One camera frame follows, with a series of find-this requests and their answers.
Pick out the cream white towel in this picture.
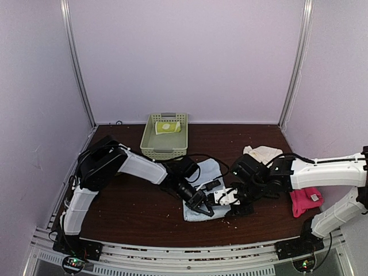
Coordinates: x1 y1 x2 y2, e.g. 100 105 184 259
243 145 283 164

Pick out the pink towel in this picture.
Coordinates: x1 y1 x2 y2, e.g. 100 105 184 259
289 187 324 218

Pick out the aluminium front rail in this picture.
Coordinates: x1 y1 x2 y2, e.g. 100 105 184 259
21 228 356 275

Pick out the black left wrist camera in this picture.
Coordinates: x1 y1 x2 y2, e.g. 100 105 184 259
177 156 199 178

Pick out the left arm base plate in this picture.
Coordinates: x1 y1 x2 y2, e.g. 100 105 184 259
52 233 103 261

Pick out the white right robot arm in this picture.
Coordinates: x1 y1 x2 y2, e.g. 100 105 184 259
207 147 367 254

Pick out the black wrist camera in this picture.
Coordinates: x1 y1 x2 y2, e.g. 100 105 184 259
177 156 199 178
230 154 267 183

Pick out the aluminium frame post right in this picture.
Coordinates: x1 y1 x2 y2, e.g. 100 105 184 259
278 0 314 131

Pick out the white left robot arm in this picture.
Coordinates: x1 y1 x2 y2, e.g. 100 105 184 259
59 135 214 255

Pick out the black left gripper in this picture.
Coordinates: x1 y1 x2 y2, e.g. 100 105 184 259
174 177 214 217

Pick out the light blue towel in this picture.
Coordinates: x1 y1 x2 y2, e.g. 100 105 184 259
182 158 231 223

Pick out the green patterned towel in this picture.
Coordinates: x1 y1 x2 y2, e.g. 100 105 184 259
155 121 181 135

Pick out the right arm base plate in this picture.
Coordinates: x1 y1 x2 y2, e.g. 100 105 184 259
275 237 324 260

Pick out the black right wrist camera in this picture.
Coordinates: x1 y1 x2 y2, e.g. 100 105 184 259
230 154 267 183

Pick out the aluminium frame post left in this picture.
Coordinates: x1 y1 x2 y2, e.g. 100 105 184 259
60 0 97 128

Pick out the aluminium frame post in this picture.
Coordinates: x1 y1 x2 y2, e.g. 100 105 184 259
278 0 314 131
60 0 97 128

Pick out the pale green plastic basket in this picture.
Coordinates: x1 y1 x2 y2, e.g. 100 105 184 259
140 113 189 160

